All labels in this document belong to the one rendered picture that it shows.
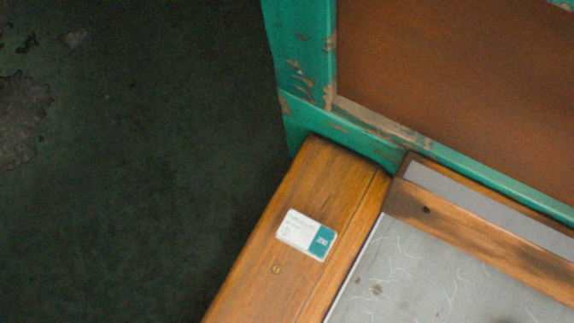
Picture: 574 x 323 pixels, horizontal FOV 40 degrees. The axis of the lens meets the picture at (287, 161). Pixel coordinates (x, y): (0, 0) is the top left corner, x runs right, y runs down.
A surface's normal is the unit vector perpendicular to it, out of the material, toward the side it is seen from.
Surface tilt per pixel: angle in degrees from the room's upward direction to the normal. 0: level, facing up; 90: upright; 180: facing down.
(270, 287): 0
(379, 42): 90
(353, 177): 0
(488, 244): 67
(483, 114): 90
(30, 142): 0
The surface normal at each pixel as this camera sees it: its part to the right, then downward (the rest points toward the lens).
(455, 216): -0.47, 0.66
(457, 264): -0.06, -0.30
